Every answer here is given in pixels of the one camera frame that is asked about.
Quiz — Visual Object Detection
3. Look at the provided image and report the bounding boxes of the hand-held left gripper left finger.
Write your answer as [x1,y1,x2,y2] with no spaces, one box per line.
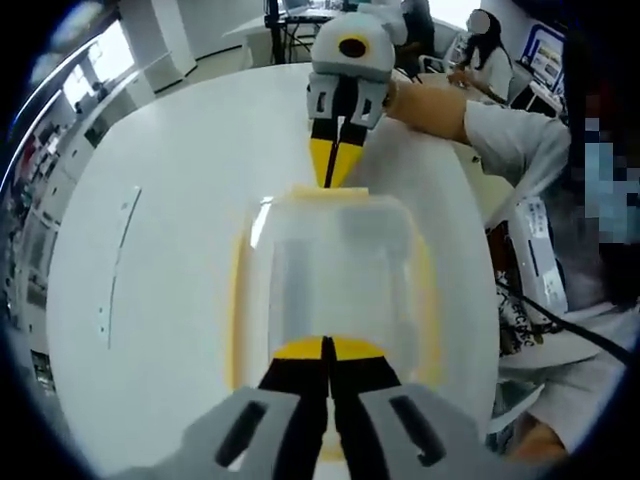
[94,335,334,480]

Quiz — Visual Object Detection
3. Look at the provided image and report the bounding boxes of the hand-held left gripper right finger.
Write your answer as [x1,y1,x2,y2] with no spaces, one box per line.
[324,335,551,480]

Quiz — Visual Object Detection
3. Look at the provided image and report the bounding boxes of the clear plastic storage box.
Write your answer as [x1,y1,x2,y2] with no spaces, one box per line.
[222,192,446,451]

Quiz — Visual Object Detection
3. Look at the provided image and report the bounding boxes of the yellow plastic latch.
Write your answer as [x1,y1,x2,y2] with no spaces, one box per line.
[413,238,447,387]
[225,233,252,395]

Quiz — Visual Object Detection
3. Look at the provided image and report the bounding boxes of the clear storage box lid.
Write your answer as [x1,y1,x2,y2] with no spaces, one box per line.
[227,192,446,401]

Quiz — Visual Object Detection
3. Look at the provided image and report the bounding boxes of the person's own torso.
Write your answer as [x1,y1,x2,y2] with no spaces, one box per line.
[487,199,640,461]

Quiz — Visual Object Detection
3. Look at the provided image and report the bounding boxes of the blue framed sign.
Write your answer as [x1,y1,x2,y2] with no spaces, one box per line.
[518,21,570,97]

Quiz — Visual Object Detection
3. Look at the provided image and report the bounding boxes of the white flat strip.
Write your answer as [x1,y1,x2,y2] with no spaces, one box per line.
[96,185,143,350]

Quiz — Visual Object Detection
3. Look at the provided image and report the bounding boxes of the white chest device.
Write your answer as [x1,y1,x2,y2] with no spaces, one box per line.
[506,196,570,315]

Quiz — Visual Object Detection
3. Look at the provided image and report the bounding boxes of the thick black cable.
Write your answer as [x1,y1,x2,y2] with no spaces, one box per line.
[493,276,632,362]

